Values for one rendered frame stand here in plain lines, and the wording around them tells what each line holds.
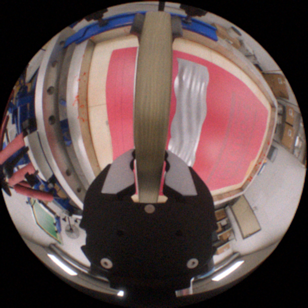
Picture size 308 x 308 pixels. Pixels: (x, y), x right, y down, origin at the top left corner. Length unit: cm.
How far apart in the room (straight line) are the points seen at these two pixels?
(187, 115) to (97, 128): 20
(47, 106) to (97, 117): 13
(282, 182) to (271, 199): 64
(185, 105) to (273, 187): 375
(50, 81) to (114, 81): 15
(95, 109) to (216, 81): 27
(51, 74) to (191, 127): 33
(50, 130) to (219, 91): 38
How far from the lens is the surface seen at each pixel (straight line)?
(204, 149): 24
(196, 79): 20
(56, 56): 29
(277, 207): 393
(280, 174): 372
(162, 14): 15
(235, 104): 29
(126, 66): 21
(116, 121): 19
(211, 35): 26
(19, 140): 45
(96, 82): 22
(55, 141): 24
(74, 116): 21
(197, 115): 20
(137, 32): 17
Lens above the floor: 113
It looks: 60 degrees down
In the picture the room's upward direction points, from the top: 178 degrees clockwise
